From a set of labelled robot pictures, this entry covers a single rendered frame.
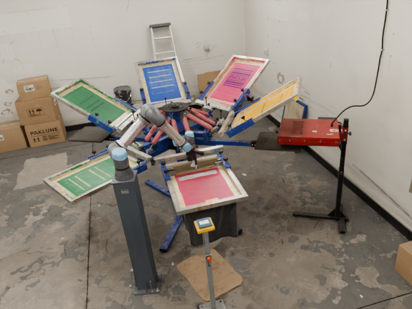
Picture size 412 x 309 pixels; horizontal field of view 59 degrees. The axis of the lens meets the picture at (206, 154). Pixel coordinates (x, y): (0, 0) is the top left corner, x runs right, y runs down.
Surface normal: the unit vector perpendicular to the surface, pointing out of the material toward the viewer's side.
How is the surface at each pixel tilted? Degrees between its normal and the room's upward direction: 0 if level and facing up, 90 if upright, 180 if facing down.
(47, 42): 90
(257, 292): 0
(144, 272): 90
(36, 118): 92
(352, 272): 0
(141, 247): 90
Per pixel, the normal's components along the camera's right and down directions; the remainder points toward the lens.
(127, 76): 0.26, 0.43
